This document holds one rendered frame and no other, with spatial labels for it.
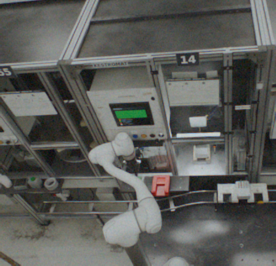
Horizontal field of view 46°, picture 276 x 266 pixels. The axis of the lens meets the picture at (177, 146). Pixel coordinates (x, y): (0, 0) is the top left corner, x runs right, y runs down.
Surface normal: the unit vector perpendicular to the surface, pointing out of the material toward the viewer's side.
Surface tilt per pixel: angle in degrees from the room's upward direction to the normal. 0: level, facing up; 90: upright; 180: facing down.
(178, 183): 0
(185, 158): 0
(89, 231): 0
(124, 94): 90
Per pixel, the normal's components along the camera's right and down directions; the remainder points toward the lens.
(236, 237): -0.12, -0.62
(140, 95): -0.06, 0.78
